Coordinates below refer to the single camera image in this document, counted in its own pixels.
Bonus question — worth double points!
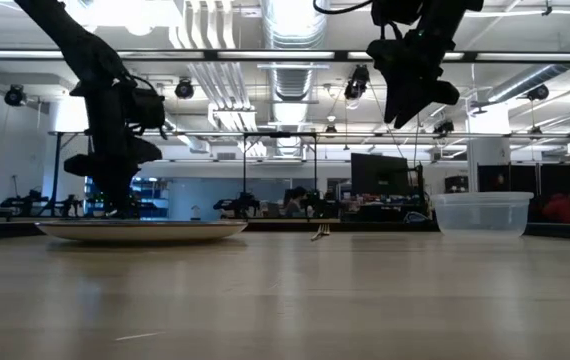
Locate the blue storage shelf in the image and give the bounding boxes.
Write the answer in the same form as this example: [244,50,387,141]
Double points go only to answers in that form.
[83,176,170,220]

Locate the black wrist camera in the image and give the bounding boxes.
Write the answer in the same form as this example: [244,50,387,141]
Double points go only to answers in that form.
[371,0,424,27]
[128,86,167,132]

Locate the clear plastic container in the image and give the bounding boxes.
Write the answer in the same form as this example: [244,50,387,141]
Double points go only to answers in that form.
[431,191,536,238]

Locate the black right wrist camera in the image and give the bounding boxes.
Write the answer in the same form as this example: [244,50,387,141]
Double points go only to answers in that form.
[371,0,424,27]

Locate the black room partition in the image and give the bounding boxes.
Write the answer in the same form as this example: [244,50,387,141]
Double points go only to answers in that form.
[476,163,570,197]

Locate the seated person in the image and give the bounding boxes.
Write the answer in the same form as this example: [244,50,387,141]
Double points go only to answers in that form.
[541,188,570,225]
[283,185,312,219]

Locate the black computer monitor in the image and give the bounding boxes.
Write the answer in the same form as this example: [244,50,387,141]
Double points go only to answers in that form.
[350,152,411,198]

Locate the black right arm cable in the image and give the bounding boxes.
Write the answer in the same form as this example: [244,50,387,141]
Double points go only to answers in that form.
[312,0,374,16]

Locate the silver ventilation duct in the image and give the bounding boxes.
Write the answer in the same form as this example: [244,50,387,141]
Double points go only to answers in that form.
[260,0,330,157]

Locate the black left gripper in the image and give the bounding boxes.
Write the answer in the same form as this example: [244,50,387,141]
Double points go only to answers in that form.
[63,92,165,219]

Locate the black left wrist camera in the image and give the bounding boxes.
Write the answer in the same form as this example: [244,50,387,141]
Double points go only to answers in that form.
[128,86,167,132]

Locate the round ceramic plate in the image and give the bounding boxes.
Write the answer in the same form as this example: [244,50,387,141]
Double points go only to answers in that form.
[34,219,249,245]

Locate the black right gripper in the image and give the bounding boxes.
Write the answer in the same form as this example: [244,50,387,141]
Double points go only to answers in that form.
[366,33,462,130]

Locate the black hanging spotlight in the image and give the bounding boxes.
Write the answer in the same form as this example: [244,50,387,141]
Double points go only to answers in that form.
[432,119,456,137]
[173,77,196,101]
[343,64,371,101]
[3,83,28,108]
[525,83,551,103]

